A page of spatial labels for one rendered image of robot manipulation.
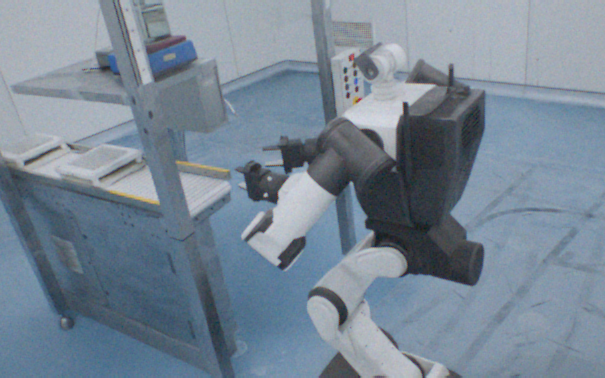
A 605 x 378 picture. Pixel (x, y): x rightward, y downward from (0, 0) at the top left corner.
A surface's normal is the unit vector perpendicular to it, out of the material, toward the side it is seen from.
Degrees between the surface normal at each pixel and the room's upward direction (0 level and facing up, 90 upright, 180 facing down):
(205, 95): 90
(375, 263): 90
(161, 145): 90
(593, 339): 0
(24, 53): 90
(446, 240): 45
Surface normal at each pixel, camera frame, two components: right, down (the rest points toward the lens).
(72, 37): 0.71, 0.23
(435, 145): -0.55, 0.45
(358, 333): 0.51, -0.48
